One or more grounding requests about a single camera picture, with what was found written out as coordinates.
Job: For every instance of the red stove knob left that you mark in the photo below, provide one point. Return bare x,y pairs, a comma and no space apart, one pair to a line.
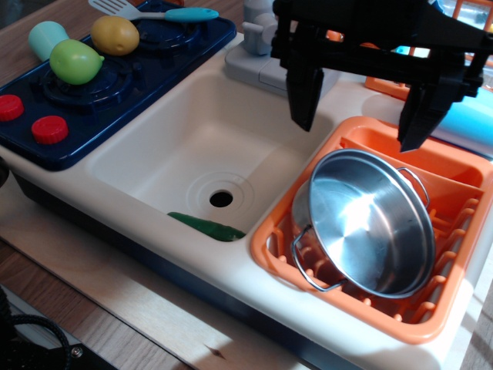
11,107

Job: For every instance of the light blue plastic cup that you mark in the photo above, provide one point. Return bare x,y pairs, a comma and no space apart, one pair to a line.
468,124

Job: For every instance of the cream toy sink unit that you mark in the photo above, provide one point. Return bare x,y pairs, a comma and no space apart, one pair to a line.
219,150

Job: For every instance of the red stove knob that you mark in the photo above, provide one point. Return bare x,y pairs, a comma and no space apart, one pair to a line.
50,130
11,107

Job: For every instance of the green toy vegetable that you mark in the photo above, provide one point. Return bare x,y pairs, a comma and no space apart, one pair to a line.
217,231

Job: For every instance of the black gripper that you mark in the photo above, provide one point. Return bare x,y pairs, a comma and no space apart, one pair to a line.
403,41

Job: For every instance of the yellow toy potato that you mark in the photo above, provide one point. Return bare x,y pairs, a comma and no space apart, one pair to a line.
114,35

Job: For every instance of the red stove knob right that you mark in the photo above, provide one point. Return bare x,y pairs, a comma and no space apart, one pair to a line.
50,130

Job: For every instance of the orange plastic drying rack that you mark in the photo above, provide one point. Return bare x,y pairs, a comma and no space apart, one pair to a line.
459,184

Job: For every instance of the light teal toy cup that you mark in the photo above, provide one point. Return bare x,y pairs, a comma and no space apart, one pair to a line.
44,37

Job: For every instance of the green toy pear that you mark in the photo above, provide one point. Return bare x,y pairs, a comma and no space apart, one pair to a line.
74,62

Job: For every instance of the grey toy faucet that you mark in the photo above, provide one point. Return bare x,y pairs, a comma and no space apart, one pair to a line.
250,61

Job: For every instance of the dark blue toy stove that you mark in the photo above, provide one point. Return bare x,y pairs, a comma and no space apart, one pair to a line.
124,87

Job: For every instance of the stainless steel pan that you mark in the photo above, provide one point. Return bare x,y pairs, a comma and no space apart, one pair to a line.
366,217

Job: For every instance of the white spatula blue handle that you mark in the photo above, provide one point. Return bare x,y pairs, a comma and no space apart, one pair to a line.
126,10

